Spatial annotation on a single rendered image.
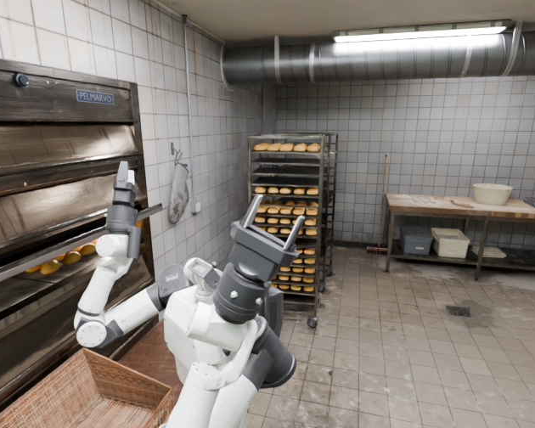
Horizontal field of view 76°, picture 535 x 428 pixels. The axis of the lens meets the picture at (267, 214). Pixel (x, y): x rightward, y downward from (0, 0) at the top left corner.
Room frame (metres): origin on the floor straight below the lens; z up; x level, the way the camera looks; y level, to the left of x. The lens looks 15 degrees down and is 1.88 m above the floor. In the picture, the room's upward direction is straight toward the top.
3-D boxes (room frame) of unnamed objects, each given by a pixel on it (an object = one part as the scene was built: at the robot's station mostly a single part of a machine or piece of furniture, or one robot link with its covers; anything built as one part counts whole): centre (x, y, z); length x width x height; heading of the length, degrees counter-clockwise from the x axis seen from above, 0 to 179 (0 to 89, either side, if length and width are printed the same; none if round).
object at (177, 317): (0.92, 0.13, 1.26); 0.34 x 0.30 x 0.36; 41
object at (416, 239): (4.43, -2.00, 0.35); 0.50 x 0.36 x 0.24; 165
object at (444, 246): (4.33, -2.41, 0.35); 0.50 x 0.36 x 0.24; 167
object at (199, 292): (0.88, 0.18, 1.47); 0.10 x 0.07 x 0.09; 41
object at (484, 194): (4.30, -2.85, 1.01); 0.43 x 0.42 x 0.21; 75
